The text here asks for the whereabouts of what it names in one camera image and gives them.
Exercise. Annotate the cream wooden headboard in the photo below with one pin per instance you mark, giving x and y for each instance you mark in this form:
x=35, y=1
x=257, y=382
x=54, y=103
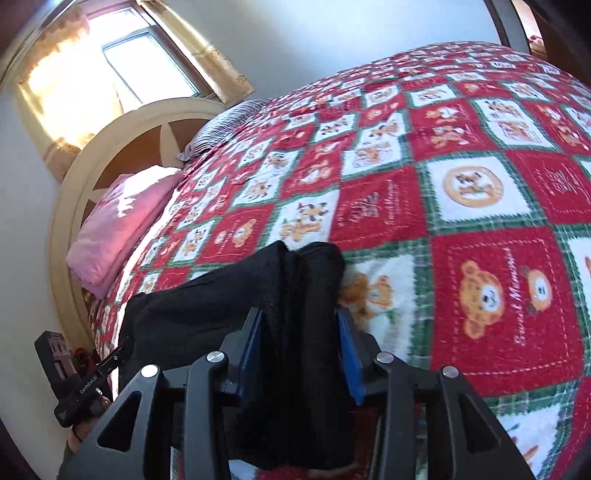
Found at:
x=87, y=170

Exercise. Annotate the person's left hand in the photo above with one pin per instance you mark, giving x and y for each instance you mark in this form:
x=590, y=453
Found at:
x=81, y=429

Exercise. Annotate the brown wooden door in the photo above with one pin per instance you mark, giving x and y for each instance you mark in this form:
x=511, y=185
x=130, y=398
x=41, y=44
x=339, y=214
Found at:
x=563, y=32

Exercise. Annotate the black pants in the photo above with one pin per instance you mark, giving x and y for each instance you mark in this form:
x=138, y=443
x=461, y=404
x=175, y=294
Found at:
x=295, y=323

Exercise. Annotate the window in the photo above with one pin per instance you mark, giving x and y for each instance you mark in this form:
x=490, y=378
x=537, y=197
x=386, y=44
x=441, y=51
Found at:
x=138, y=60

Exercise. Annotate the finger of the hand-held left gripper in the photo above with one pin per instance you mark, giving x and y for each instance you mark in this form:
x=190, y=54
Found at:
x=119, y=353

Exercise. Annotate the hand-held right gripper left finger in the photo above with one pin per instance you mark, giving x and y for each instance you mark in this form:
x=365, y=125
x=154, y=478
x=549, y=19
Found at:
x=249, y=360

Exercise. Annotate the striped pillow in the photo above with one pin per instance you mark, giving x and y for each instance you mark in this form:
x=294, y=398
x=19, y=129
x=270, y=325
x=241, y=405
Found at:
x=221, y=127

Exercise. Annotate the golden patterned curtain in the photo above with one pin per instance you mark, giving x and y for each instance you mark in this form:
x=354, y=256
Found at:
x=55, y=115
x=207, y=55

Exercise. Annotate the dark door frame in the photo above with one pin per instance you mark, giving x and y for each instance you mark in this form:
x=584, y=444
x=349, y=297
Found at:
x=505, y=23

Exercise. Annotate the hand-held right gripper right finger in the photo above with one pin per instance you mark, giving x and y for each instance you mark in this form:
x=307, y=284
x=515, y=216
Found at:
x=352, y=364

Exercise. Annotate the red checkered printed blanket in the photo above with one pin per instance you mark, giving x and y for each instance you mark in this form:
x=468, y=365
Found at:
x=461, y=161

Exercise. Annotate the pink pillow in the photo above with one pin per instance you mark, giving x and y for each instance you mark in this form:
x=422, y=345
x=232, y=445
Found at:
x=115, y=226

